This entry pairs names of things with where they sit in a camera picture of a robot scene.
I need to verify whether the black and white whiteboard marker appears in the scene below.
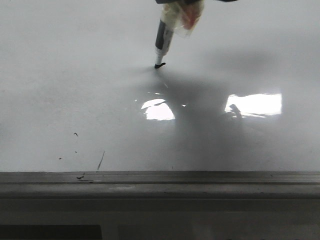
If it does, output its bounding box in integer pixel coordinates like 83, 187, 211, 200
154, 0, 204, 69

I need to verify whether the white whiteboard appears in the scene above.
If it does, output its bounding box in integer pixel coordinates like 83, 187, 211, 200
0, 0, 320, 199

